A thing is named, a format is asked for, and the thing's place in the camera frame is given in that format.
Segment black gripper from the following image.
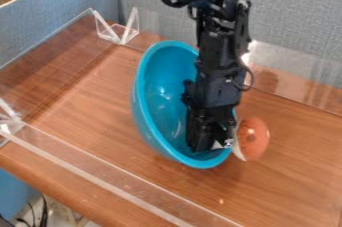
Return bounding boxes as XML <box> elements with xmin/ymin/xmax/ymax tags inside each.
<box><xmin>182</xmin><ymin>70</ymin><xmax>246</xmax><ymax>153</ymax></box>

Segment brown white toy mushroom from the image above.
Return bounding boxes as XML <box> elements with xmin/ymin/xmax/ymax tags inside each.
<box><xmin>233</xmin><ymin>117</ymin><xmax>271</xmax><ymax>162</ymax></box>

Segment blue plastic bowl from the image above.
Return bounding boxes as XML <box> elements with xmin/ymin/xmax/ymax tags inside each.
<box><xmin>132</xmin><ymin>40</ymin><xmax>233</xmax><ymax>169</ymax></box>

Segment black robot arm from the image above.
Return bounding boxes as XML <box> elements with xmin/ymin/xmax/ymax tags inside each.
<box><xmin>162</xmin><ymin>0</ymin><xmax>254</xmax><ymax>152</ymax></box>

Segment clear acrylic back barrier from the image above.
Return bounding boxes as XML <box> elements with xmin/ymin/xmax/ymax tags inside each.
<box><xmin>128</xmin><ymin>7</ymin><xmax>342</xmax><ymax>116</ymax></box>

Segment clear acrylic barrier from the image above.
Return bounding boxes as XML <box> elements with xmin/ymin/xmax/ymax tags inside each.
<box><xmin>128</xmin><ymin>7</ymin><xmax>342</xmax><ymax>116</ymax></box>
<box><xmin>0</xmin><ymin>120</ymin><xmax>244</xmax><ymax>227</ymax></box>
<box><xmin>0</xmin><ymin>8</ymin><xmax>105</xmax><ymax>145</ymax></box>

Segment clear acrylic front barrier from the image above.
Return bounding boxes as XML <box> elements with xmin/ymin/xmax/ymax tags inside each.
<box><xmin>0</xmin><ymin>120</ymin><xmax>244</xmax><ymax>227</ymax></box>

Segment clear acrylic left barrier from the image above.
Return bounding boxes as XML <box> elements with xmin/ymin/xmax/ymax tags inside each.
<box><xmin>0</xmin><ymin>8</ymin><xmax>105</xmax><ymax>145</ymax></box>

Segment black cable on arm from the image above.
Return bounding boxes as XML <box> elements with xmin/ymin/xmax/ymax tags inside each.
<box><xmin>232</xmin><ymin>65</ymin><xmax>257</xmax><ymax>92</ymax></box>

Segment clear acrylic corner bracket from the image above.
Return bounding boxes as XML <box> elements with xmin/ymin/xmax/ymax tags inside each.
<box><xmin>93</xmin><ymin>7</ymin><xmax>141</xmax><ymax>45</ymax></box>

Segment black cables under table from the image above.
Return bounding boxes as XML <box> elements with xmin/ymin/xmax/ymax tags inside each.
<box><xmin>0</xmin><ymin>194</ymin><xmax>51</xmax><ymax>227</ymax></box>

